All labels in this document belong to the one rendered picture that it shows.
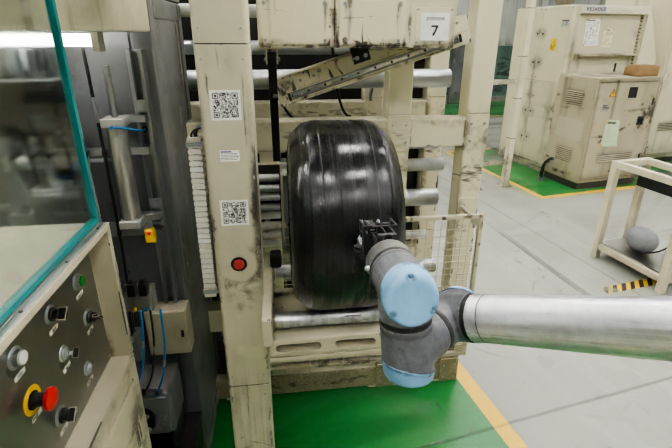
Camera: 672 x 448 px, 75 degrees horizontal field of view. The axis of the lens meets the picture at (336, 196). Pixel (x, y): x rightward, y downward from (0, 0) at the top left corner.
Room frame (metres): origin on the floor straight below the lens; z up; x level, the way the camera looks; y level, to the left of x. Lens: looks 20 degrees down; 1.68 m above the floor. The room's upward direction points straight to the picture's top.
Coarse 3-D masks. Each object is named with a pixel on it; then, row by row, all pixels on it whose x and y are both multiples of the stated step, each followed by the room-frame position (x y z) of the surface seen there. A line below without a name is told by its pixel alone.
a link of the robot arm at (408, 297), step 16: (384, 256) 0.68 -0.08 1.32; (400, 256) 0.66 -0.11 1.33; (384, 272) 0.63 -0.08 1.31; (400, 272) 0.60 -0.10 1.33; (416, 272) 0.60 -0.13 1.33; (384, 288) 0.59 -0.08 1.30; (400, 288) 0.58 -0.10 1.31; (416, 288) 0.59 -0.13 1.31; (432, 288) 0.59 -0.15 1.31; (384, 304) 0.58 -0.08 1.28; (400, 304) 0.58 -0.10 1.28; (416, 304) 0.58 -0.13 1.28; (432, 304) 0.58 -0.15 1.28; (384, 320) 0.60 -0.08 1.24; (400, 320) 0.57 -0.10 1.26; (416, 320) 0.57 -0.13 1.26
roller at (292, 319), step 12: (288, 312) 1.06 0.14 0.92; (300, 312) 1.06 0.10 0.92; (312, 312) 1.06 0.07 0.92; (324, 312) 1.07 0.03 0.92; (336, 312) 1.07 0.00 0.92; (348, 312) 1.07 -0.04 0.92; (360, 312) 1.07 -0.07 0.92; (372, 312) 1.08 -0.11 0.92; (276, 324) 1.03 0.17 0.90; (288, 324) 1.04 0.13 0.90; (300, 324) 1.04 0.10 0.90; (312, 324) 1.05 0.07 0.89; (324, 324) 1.05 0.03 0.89
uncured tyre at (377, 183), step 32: (320, 128) 1.15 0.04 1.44; (352, 128) 1.16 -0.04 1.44; (288, 160) 1.12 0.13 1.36; (320, 160) 1.04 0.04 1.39; (352, 160) 1.04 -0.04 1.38; (384, 160) 1.06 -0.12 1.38; (288, 192) 1.39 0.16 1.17; (320, 192) 0.98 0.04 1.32; (352, 192) 0.99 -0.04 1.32; (384, 192) 1.00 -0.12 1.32; (320, 224) 0.95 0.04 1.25; (352, 224) 0.95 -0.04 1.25; (320, 256) 0.93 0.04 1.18; (352, 256) 0.94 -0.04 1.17; (320, 288) 0.95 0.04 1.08; (352, 288) 0.96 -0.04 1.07
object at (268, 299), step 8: (264, 272) 1.24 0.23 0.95; (272, 272) 1.25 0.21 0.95; (264, 280) 1.19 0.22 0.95; (272, 280) 1.20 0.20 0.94; (264, 288) 1.15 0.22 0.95; (272, 288) 1.16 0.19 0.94; (264, 296) 1.10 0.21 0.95; (272, 296) 1.14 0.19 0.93; (264, 304) 1.06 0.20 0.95; (272, 304) 1.09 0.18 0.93; (264, 312) 1.03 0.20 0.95; (272, 312) 1.05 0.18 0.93; (264, 320) 1.00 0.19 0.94; (272, 320) 1.01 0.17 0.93; (264, 328) 0.99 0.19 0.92; (272, 328) 1.01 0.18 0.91; (264, 336) 0.99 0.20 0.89; (272, 336) 1.00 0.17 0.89; (264, 344) 0.99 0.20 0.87; (272, 344) 1.00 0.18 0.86
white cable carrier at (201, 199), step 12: (192, 156) 1.10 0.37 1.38; (192, 168) 1.10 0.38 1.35; (204, 168) 1.14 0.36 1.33; (192, 180) 1.09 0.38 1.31; (204, 180) 1.10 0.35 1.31; (204, 192) 1.10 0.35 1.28; (204, 204) 1.10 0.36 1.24; (204, 216) 1.10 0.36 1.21; (204, 228) 1.10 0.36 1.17; (204, 240) 1.10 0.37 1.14; (204, 252) 1.10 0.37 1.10; (204, 264) 1.10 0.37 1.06; (204, 276) 1.09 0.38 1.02; (216, 276) 1.14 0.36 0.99; (204, 288) 1.10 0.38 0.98; (216, 288) 1.11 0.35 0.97
